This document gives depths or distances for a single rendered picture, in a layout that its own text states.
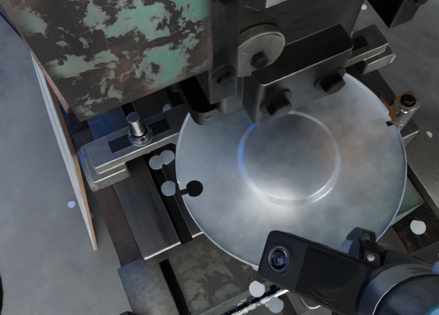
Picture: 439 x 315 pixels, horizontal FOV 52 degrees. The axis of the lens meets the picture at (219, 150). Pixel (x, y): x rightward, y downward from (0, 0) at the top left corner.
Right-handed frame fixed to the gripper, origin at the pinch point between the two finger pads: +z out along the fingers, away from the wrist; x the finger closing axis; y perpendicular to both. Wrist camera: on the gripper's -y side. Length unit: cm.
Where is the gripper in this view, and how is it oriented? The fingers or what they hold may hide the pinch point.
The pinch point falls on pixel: (338, 260)
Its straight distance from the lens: 54.6
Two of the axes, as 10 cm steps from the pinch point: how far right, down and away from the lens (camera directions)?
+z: 1.1, 0.8, 9.9
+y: 9.5, 2.7, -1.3
